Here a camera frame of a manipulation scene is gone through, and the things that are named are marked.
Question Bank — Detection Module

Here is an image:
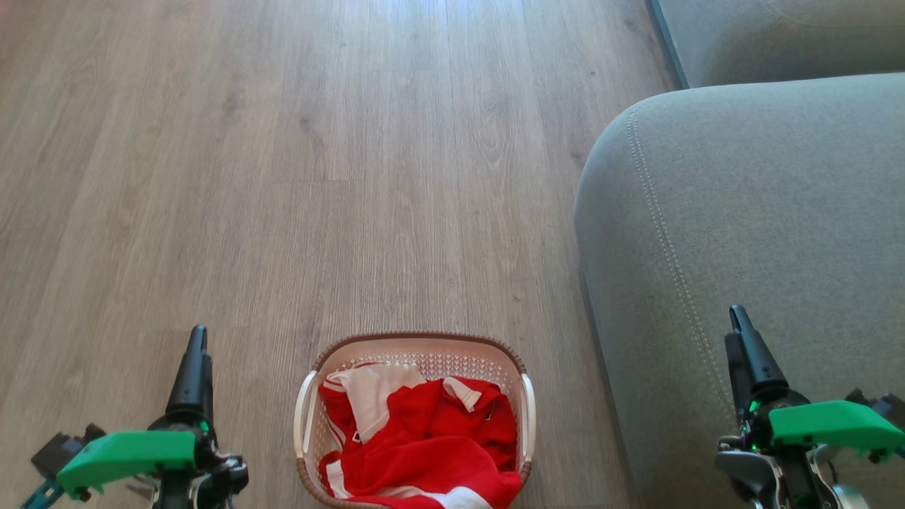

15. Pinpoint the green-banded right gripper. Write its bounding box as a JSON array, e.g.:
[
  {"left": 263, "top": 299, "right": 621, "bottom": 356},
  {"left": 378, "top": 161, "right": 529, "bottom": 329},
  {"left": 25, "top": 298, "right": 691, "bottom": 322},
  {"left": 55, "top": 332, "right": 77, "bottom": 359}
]
[{"left": 725, "top": 305, "right": 905, "bottom": 455}]

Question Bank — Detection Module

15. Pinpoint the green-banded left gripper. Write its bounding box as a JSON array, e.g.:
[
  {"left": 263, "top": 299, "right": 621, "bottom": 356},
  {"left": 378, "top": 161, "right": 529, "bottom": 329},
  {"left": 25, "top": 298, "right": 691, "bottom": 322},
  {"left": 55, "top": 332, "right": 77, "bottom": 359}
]
[{"left": 57, "top": 325, "right": 218, "bottom": 497}]

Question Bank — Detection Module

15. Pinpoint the red basketball jersey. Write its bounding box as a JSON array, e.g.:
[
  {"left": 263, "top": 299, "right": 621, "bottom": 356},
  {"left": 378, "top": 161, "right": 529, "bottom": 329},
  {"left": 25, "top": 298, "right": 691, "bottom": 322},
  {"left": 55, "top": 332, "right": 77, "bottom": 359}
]
[{"left": 318, "top": 377, "right": 522, "bottom": 509}]

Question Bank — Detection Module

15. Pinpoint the white garment with red trim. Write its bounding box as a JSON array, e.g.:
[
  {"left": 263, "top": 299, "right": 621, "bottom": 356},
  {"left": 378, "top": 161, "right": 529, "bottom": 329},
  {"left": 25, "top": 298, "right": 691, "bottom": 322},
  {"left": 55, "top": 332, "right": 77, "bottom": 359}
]
[{"left": 325, "top": 363, "right": 427, "bottom": 445}]

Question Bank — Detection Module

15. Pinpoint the white plastic laundry basket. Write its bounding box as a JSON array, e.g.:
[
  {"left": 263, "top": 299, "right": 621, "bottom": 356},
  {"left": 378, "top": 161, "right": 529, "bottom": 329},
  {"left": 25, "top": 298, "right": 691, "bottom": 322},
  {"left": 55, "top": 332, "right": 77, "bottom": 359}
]
[{"left": 293, "top": 332, "right": 537, "bottom": 509}]

